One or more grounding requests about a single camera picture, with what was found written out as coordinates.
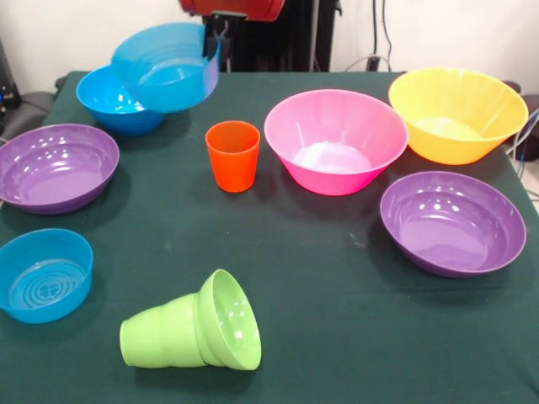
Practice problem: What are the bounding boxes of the blue bowl with ringed bottom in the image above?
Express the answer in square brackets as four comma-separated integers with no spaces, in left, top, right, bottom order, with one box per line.
[111,21,221,114]
[0,228,94,325]

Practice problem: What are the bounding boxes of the dark green tablecloth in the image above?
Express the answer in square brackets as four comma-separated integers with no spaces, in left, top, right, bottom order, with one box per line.
[0,70,539,404]

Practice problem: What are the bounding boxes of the black equipment rack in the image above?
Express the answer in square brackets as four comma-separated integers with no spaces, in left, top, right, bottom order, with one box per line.
[0,40,21,127]

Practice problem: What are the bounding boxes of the deep smooth blue bowl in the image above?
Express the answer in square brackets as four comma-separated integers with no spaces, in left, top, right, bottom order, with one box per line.
[75,65,166,138]

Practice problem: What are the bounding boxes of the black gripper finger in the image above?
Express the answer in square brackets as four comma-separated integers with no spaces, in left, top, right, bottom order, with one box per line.
[219,17,234,58]
[203,17,220,59]

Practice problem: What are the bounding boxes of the black rounded seat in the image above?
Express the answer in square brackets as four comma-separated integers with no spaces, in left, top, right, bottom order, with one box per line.
[8,89,56,140]

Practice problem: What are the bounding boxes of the pink bowl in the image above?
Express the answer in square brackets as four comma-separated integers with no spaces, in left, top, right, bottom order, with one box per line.
[264,89,409,197]

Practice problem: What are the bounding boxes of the orange cup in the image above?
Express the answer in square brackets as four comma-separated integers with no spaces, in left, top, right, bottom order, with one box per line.
[205,120,262,194]

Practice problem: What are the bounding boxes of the green cup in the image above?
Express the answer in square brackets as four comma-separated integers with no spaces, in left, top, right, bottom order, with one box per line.
[119,293,204,369]

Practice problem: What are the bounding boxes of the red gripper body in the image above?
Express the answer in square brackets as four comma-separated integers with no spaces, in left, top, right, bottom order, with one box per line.
[178,0,288,23]

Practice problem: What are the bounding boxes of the purple bowl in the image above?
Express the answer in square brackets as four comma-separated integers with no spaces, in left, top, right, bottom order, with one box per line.
[0,123,120,215]
[379,170,527,279]

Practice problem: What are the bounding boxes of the yellow-orange bowl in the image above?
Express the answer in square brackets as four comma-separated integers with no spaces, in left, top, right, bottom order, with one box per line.
[387,66,530,166]

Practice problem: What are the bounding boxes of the black plug with grey cable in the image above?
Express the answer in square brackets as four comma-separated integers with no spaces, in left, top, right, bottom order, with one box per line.
[344,53,391,72]

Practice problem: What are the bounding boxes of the light blue cable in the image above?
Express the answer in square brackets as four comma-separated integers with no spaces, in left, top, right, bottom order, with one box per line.
[503,107,539,163]

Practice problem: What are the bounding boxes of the small green bowl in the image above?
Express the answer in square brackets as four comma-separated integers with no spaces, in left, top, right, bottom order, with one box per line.
[193,268,263,372]

